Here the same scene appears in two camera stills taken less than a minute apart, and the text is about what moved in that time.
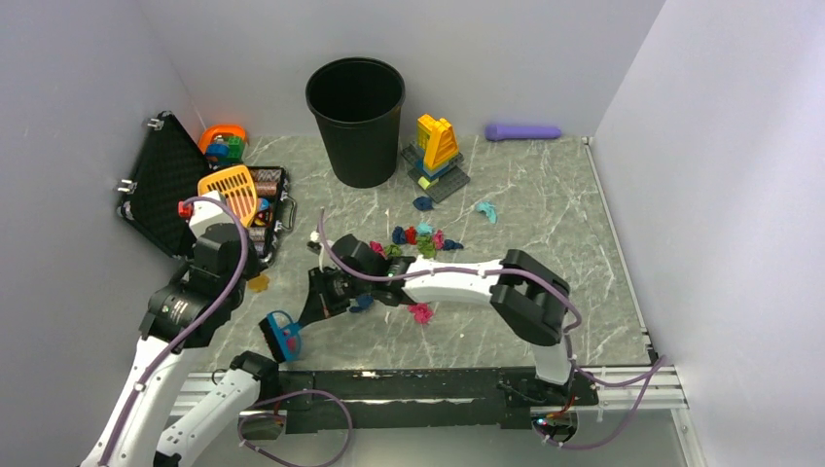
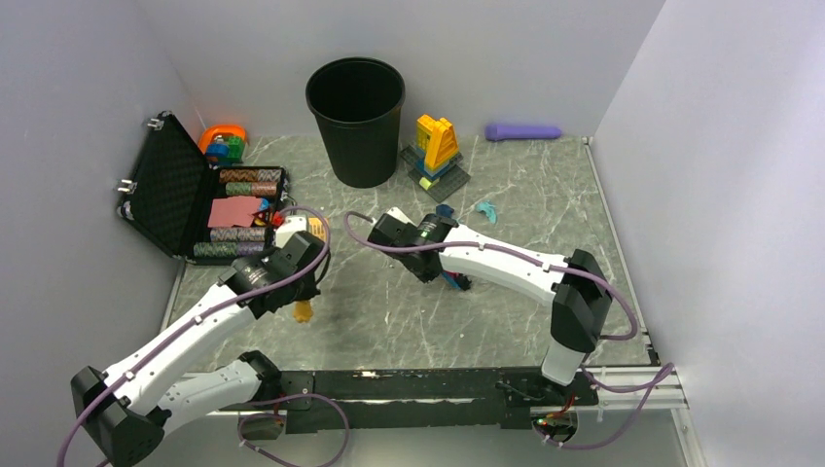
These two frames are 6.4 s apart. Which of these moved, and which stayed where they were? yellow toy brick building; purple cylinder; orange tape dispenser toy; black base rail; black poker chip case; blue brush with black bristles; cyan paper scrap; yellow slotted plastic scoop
Moved: yellow slotted plastic scoop; blue brush with black bristles
Stayed: cyan paper scrap; black poker chip case; black base rail; orange tape dispenser toy; yellow toy brick building; purple cylinder
